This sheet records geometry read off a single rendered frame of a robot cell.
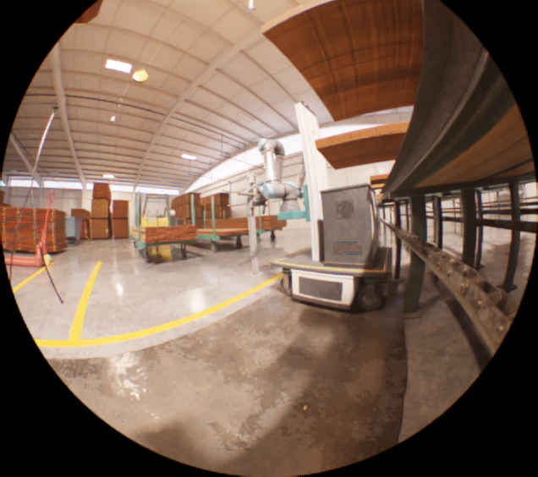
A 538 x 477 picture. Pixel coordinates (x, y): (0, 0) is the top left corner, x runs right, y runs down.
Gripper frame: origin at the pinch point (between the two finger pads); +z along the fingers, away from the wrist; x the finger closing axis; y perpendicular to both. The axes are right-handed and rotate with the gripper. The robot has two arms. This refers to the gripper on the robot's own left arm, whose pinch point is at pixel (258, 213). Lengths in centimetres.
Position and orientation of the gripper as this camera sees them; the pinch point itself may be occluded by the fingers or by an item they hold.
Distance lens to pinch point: 156.6
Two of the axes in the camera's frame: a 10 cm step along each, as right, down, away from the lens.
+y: -6.4, -3.0, 7.1
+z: -1.0, 9.5, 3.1
